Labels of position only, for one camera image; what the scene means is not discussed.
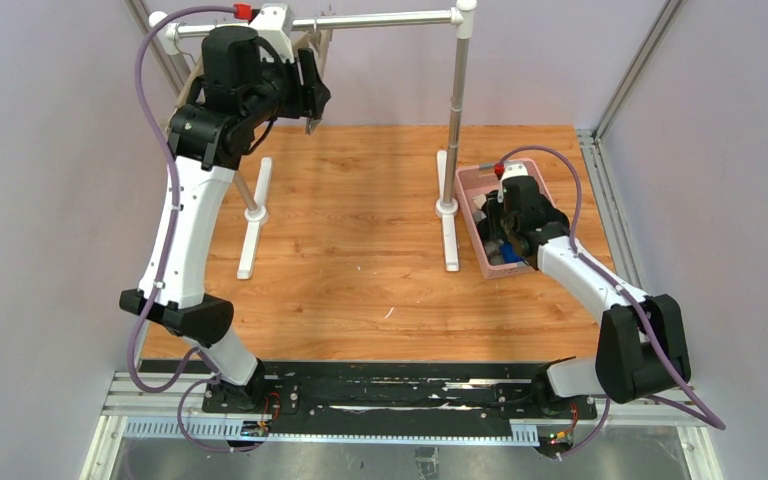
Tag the beige hanger of black underwear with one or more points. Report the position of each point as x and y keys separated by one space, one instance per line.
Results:
x=318 y=39

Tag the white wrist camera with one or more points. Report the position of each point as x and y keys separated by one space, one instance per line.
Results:
x=274 y=23
x=512 y=177

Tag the grey underwear beige waistband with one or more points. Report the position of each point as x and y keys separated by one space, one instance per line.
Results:
x=491 y=248

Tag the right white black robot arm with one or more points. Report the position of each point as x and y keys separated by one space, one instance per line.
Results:
x=641 y=349

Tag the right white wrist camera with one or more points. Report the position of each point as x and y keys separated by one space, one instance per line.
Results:
x=512 y=177

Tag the pink plastic basket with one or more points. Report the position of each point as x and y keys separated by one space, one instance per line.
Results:
x=477 y=180

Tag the black underwear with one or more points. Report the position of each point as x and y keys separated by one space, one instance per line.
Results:
x=489 y=225

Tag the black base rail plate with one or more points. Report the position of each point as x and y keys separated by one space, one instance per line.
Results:
x=383 y=402

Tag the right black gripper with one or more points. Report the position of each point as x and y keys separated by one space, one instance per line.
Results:
x=499 y=225

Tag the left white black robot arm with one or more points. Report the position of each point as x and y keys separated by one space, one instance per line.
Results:
x=206 y=149

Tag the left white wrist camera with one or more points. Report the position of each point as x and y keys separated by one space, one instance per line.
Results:
x=274 y=23

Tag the empty beige clip hanger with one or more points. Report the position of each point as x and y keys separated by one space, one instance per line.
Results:
x=181 y=99

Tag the blue underwear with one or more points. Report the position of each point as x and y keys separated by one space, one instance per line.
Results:
x=508 y=254

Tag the white metal clothes rack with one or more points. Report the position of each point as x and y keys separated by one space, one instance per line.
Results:
x=461 y=16

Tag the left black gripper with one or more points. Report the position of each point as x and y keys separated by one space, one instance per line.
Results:
x=311 y=85

